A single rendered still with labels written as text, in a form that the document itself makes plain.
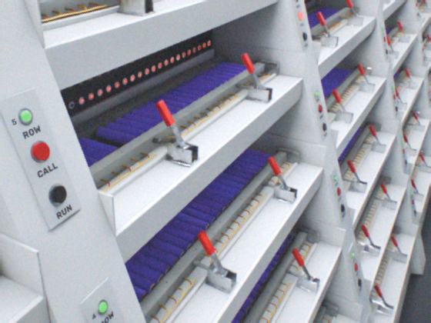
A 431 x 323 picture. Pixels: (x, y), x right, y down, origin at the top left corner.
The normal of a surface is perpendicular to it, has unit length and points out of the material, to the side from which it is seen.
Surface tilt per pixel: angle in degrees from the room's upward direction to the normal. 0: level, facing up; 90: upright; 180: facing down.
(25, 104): 90
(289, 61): 90
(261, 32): 90
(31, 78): 90
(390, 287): 20
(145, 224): 110
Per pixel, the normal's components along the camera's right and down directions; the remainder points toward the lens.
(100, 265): 0.80, -0.07
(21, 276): -0.52, 0.38
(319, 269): 0.00, -0.89
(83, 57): 0.85, 0.24
